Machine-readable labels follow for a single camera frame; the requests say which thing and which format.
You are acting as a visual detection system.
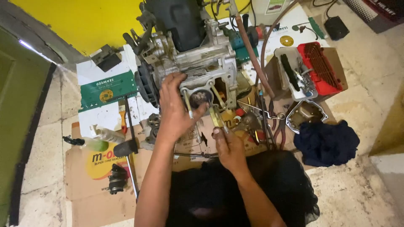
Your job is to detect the person's left hand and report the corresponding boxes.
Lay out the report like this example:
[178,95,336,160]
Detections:
[158,72,209,143]

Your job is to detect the person's right hand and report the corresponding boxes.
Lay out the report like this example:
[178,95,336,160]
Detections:
[212,127,250,177]

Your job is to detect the brass gauge tool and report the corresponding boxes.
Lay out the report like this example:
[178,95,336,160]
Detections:
[208,106,230,134]

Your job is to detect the grey scooter engine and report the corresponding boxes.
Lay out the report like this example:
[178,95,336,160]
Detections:
[122,0,253,111]

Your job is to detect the grey metal carburetor part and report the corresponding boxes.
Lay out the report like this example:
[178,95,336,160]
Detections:
[145,113,162,146]

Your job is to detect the pile of hand tools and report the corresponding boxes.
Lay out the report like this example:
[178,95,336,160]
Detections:
[239,91,276,151]

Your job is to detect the thin metal rod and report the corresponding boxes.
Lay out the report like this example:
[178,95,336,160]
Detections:
[173,152,220,159]

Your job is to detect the person's black garment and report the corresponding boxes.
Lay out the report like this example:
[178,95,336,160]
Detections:
[165,149,321,227]

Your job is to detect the black metal rod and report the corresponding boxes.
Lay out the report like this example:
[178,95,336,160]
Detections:
[124,96,137,143]

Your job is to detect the metal forceps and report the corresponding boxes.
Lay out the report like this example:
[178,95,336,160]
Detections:
[237,100,286,120]

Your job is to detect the black rubber mallet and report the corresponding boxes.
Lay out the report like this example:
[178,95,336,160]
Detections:
[113,139,140,203]

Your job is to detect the clear plastic bottle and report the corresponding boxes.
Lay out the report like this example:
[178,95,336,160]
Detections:
[91,124,126,144]

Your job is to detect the green and white cardboard box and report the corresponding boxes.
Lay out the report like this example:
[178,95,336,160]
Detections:
[76,44,159,137]

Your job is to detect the small black box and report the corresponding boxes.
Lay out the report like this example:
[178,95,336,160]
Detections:
[90,44,122,73]

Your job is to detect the metal engine cover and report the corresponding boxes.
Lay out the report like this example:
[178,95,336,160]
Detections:
[285,100,329,135]

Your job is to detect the green spray bottle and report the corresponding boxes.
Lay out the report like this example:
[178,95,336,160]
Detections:
[62,135,110,153]

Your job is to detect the black rubber intake manifold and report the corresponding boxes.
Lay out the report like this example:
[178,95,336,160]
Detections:
[108,163,129,195]

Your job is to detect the dark blue cloth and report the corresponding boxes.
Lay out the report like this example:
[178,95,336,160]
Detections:
[293,119,360,168]

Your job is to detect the teal angle grinder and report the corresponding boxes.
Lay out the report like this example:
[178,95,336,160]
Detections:
[220,25,266,65]

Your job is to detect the white plastic tray with tools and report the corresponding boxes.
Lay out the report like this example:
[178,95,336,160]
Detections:
[274,46,319,102]

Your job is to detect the brown cardboard sheet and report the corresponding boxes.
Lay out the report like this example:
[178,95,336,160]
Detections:
[65,95,336,227]

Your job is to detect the red plastic grille cover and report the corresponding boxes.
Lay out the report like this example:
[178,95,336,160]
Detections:
[297,42,343,96]

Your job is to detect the white printed cardboard sheet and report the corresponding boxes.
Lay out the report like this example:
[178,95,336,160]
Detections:
[217,4,330,86]

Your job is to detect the brown cardboard box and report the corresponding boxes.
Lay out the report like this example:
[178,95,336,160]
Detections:
[264,47,348,103]

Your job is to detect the green door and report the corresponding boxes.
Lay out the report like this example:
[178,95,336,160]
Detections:
[0,25,58,227]

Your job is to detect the black power adapter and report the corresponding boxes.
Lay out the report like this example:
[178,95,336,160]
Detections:
[324,15,350,41]

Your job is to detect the orange-handled paint brush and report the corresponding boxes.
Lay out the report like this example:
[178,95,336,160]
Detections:
[118,99,129,135]

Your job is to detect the red-handled pliers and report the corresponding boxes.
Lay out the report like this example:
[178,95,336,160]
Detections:
[272,113,287,151]

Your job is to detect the brown rubber hose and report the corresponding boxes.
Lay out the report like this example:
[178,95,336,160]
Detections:
[235,14,276,100]

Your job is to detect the thin brown cable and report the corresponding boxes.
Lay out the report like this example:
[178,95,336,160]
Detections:
[260,0,302,74]

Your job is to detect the green-handled screwdriver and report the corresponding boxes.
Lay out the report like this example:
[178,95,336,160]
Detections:
[308,16,326,40]

